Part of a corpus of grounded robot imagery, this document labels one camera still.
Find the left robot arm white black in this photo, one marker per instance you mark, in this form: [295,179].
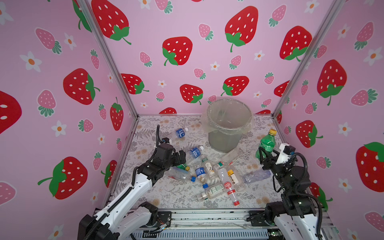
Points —
[126,198]

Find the crushed clear bottle blue cap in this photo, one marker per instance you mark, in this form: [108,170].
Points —
[180,175]

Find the mesh waste bin with liner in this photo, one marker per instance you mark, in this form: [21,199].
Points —
[226,121]

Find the small bottle red cap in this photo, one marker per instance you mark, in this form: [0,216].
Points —
[232,194]

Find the clear bottle green cap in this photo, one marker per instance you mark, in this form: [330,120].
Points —
[208,165]

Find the bottle green white label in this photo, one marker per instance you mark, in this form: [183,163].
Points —
[210,192]

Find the clear bottle yellow cap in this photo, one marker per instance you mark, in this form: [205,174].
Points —
[236,180]

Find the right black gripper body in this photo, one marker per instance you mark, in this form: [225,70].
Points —
[280,172]

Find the far clear bottle blue label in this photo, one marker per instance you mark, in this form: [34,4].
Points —
[178,134]

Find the clear bottle red round label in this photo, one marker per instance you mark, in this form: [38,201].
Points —
[224,177]

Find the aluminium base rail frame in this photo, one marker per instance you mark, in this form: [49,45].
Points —
[204,224]

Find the green soda bottle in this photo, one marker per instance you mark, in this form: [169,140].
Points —
[267,144]
[183,167]

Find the clear bottle blue label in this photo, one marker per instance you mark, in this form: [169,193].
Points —
[178,134]
[193,154]

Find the clear bottle near bin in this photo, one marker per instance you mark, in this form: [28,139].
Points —
[231,156]

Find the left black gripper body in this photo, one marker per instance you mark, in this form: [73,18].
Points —
[174,161]

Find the small bottle blue label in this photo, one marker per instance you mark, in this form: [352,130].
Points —
[201,175]

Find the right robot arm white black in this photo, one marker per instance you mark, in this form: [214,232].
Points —
[298,215]

